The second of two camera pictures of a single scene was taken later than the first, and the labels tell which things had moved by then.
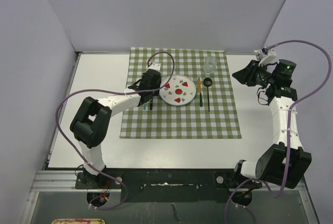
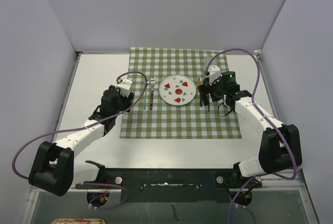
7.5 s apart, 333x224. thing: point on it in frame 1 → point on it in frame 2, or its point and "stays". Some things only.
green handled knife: [199, 88] stays
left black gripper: [155, 93] → [127, 100]
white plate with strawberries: [180, 90] stays
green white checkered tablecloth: [211, 114] stays
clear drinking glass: [210, 64] stays
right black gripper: [246, 75] → [206, 89]
